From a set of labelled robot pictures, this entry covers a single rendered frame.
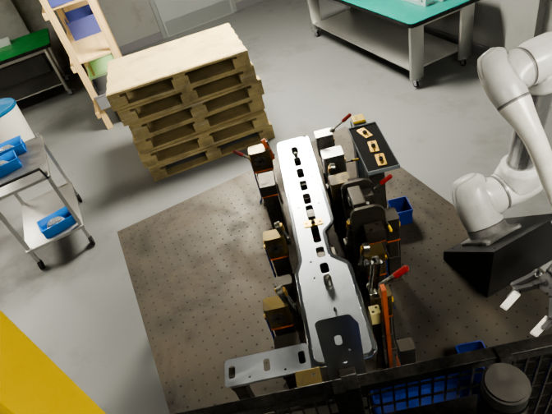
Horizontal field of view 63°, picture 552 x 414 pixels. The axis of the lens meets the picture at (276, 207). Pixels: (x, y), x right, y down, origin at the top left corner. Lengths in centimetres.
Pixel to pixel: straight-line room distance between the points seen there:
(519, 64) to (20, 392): 148
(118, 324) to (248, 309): 143
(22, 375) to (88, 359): 262
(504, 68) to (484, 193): 59
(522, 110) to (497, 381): 95
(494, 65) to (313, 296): 97
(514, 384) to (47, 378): 70
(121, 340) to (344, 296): 193
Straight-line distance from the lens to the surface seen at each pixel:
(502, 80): 158
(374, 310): 157
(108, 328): 339
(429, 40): 542
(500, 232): 202
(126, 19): 799
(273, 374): 157
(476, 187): 199
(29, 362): 72
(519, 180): 202
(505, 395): 84
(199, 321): 217
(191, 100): 416
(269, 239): 189
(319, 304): 169
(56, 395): 76
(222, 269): 233
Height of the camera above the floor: 235
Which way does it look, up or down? 40 degrees down
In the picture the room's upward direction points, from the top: 16 degrees counter-clockwise
